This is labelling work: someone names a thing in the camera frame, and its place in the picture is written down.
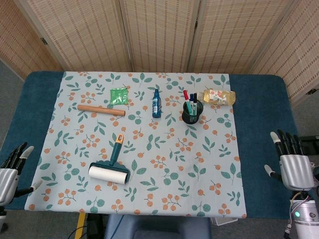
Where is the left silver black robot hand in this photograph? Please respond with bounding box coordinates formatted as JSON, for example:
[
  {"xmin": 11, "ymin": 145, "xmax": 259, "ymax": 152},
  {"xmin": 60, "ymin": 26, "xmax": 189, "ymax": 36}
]
[{"xmin": 0, "ymin": 142, "xmax": 43, "ymax": 207}]

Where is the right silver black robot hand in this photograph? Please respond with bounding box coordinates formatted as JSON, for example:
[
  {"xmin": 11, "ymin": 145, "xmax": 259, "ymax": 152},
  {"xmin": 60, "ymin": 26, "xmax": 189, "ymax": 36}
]
[{"xmin": 264, "ymin": 129, "xmax": 315, "ymax": 191}]

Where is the blue capped marker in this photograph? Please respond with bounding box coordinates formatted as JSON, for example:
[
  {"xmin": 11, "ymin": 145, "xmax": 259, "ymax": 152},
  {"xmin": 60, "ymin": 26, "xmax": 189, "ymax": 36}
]
[{"xmin": 189, "ymin": 94, "xmax": 197, "ymax": 116}]

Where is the red capped marker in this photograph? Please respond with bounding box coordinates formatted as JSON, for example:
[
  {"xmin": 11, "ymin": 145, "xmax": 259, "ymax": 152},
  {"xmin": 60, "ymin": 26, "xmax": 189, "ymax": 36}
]
[{"xmin": 183, "ymin": 90, "xmax": 194, "ymax": 116}]

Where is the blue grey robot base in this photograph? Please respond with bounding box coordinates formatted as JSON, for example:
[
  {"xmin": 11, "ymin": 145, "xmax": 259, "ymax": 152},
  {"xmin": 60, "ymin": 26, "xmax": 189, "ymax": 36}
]
[{"xmin": 104, "ymin": 214, "xmax": 212, "ymax": 239}]

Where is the black mesh pen holder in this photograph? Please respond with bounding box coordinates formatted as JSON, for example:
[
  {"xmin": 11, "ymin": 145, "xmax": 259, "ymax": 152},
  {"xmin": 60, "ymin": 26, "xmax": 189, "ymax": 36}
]
[{"xmin": 182, "ymin": 99, "xmax": 204, "ymax": 124}]

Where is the black pen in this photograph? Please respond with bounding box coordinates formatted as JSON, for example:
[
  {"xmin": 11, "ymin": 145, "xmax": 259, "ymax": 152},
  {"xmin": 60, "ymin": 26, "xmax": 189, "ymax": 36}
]
[{"xmin": 193, "ymin": 93, "xmax": 200, "ymax": 116}]

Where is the blue felt table cover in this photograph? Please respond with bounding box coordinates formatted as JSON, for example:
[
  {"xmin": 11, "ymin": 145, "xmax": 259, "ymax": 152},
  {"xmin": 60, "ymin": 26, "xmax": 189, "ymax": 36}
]
[{"xmin": 0, "ymin": 71, "xmax": 319, "ymax": 220}]

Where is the teal lint roller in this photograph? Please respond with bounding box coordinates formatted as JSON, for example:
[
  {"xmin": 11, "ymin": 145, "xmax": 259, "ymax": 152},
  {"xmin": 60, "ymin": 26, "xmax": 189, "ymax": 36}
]
[{"xmin": 88, "ymin": 133, "xmax": 131, "ymax": 185}]

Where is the clear bottle yellow liquid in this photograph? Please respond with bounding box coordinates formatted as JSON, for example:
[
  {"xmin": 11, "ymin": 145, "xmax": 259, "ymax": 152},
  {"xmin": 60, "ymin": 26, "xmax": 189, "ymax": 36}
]
[{"xmin": 194, "ymin": 89, "xmax": 236, "ymax": 106}]

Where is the wooden rolling pin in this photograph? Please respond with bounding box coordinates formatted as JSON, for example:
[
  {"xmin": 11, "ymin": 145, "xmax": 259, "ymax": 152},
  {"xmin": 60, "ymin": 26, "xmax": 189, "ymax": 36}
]
[{"xmin": 77, "ymin": 104, "xmax": 126, "ymax": 117}]

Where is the green foil packet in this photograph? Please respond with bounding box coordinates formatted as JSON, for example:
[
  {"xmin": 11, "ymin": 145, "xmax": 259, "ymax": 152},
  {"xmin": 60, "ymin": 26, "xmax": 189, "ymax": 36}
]
[{"xmin": 109, "ymin": 87, "xmax": 129, "ymax": 105}]

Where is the floral printed tablecloth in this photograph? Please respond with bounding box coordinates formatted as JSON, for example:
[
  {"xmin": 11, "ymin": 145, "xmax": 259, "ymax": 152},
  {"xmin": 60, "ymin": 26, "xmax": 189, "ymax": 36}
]
[{"xmin": 24, "ymin": 71, "xmax": 247, "ymax": 220}]

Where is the blue spray bottle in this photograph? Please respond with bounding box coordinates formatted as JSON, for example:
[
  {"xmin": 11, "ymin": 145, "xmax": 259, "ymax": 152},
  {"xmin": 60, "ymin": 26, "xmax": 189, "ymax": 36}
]
[{"xmin": 152, "ymin": 89, "xmax": 162, "ymax": 119}]

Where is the bamboo folding screen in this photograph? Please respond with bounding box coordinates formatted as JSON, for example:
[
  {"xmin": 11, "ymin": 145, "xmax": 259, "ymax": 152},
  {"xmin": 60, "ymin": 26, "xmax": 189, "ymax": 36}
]
[{"xmin": 0, "ymin": 0, "xmax": 319, "ymax": 105}]

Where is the black floor cable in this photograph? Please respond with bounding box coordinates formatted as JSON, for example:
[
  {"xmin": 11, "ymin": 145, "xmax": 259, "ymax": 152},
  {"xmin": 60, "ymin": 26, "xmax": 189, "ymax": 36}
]
[{"xmin": 68, "ymin": 225, "xmax": 87, "ymax": 239}]

